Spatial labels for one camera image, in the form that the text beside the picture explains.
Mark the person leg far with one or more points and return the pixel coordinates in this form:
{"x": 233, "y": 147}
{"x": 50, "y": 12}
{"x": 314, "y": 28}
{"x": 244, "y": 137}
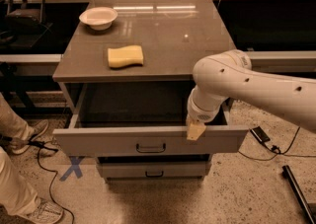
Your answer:
{"x": 11, "y": 125}

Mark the white sneaker far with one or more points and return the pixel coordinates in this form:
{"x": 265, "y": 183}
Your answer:
{"x": 20, "y": 144}

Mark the grey bottom drawer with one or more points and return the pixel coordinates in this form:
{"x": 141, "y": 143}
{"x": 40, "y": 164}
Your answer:
{"x": 154, "y": 167}

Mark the person leg near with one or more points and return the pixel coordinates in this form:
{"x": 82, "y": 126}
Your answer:
{"x": 17, "y": 195}

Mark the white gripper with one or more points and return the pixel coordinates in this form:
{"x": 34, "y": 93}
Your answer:
{"x": 201, "y": 113}

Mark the grey drawer cabinet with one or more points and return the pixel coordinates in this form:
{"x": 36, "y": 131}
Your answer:
{"x": 173, "y": 34}

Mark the white bowl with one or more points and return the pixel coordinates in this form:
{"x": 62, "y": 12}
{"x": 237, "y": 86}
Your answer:
{"x": 98, "y": 18}

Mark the yellow sponge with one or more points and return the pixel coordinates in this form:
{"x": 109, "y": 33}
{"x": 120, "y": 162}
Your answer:
{"x": 125, "y": 56}

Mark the blue tape cross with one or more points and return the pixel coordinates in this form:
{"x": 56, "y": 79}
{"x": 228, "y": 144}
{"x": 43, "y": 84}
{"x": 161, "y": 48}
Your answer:
{"x": 74, "y": 168}

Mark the person leg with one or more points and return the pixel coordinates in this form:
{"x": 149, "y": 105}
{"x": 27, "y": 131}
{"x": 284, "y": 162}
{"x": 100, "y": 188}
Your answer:
{"x": 11, "y": 125}
{"x": 17, "y": 195}

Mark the black metal bar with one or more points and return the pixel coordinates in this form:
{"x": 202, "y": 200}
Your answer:
{"x": 309, "y": 209}

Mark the grey top drawer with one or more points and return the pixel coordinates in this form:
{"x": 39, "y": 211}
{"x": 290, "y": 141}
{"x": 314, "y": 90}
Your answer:
{"x": 142, "y": 118}

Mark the grey drawer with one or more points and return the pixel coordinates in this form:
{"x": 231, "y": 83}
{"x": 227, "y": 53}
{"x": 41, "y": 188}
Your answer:
{"x": 142, "y": 118}
{"x": 154, "y": 167}

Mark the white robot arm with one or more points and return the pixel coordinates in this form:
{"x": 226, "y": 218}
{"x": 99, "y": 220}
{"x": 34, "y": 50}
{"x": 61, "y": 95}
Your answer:
{"x": 230, "y": 75}

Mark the white sneaker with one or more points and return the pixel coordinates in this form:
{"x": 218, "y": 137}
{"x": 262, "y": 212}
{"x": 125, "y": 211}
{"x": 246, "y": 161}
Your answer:
{"x": 47, "y": 212}
{"x": 20, "y": 144}

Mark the white sneaker near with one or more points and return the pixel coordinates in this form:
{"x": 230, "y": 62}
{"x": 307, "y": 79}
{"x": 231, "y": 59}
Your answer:
{"x": 47, "y": 212}

